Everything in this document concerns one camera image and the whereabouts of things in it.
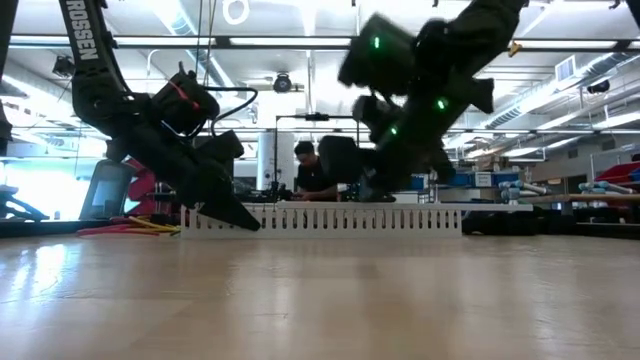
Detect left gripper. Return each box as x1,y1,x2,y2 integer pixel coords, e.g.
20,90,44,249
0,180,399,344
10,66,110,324
105,127,262,233

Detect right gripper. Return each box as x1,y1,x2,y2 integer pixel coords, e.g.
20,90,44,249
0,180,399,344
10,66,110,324
317,92,496,204

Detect white slotted cable duct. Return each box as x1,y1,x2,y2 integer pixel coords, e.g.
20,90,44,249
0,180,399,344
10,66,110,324
179,201,464,240

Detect person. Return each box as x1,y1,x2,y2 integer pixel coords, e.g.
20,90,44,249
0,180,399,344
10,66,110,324
0,183,51,223
290,140,346,203

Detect red metal stand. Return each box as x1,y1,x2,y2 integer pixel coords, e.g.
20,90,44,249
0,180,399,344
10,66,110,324
124,157,169,217

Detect swivel office chair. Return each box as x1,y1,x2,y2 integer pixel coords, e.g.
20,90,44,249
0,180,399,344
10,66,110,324
78,158,139,221

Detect wooden workbench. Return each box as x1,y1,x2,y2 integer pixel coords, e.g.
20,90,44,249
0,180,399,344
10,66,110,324
519,192,640,205

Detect red storage bin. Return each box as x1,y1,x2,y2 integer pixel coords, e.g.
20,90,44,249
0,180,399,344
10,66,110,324
593,160,640,185

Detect black left camera cable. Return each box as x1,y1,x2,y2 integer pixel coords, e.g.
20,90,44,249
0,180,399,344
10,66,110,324
202,85,260,139

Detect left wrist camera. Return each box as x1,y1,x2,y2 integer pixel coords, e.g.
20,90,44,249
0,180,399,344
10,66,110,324
152,62,222,140

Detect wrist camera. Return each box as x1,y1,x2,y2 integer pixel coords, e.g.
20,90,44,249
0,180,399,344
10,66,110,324
152,62,222,140
337,12,419,99

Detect red cable strap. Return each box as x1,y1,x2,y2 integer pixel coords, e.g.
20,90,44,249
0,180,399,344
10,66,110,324
167,79,202,112

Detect black mounted camera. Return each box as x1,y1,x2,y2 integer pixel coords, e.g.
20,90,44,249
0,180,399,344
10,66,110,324
272,72,294,95
51,54,76,79

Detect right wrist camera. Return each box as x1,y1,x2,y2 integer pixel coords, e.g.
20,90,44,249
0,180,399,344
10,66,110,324
337,12,419,99

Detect white ring light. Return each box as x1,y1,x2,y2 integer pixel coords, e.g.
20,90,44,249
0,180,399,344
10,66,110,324
222,0,251,26

